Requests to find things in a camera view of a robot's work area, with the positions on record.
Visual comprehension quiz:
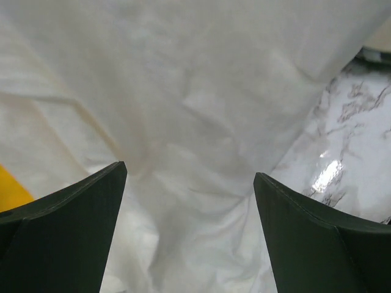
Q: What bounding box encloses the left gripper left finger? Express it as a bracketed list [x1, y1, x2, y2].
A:
[1, 162, 127, 292]

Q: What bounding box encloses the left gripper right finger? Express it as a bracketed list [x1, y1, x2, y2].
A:
[254, 173, 390, 292]

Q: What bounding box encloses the yellow plastic tray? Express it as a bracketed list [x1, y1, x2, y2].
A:
[0, 165, 34, 212]

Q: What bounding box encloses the white tank top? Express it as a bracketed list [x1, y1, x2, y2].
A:
[1, 1, 390, 292]

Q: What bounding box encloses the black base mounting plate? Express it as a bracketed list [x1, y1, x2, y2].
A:
[356, 46, 391, 65]

